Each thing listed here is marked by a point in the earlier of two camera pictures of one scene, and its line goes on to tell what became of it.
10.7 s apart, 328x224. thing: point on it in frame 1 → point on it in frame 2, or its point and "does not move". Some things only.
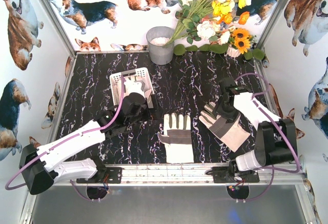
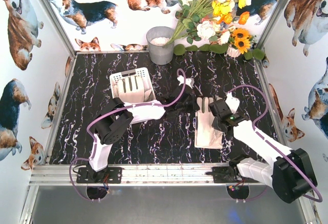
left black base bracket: (104, 175) does not move
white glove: (177, 140) → (207, 136)
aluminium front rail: (190, 175) does not move
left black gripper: (152, 102) → (186, 98)
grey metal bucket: (157, 37) does not move
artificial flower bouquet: (209, 9) does not move
